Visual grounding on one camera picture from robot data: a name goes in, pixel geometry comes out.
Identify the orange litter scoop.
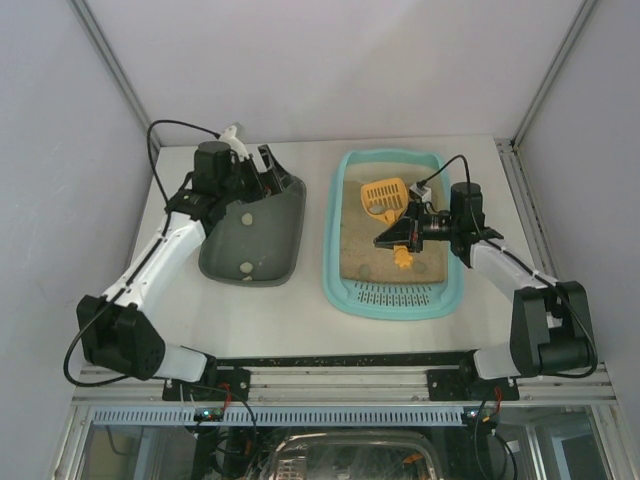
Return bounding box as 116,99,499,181
360,178,415,269

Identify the grey plastic bin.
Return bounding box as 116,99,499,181
198,177,307,287

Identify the teal litter box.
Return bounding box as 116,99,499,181
323,148,464,321

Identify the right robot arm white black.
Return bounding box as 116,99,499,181
360,178,598,382

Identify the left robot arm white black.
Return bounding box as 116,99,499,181
72,140,306,383

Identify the metal basket below table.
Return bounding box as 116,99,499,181
261,429,444,479

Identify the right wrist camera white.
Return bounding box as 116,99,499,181
409,183,432,203

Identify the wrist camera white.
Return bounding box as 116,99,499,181
409,183,432,203
219,122,249,158

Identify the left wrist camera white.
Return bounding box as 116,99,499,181
219,122,249,158

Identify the aluminium right side rail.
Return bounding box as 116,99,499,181
495,139,561,278

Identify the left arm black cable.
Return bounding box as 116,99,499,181
63,119,224,387

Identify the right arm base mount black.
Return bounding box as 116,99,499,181
426,367,520,401

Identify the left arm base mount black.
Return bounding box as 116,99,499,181
162,366,251,403

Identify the aluminium rail frame front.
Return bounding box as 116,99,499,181
72,363,617,404

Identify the blue slotted cable duct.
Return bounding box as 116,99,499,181
92,405,465,427

